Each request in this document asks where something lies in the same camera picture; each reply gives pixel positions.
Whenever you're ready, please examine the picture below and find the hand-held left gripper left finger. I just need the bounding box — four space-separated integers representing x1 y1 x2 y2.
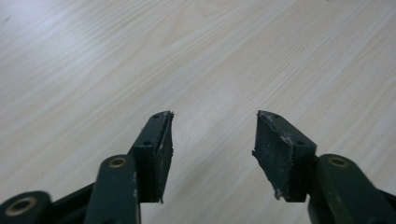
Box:
83 110 175 224

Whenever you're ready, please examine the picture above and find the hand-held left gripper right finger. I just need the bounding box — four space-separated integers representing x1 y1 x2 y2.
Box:
251 109 396 224

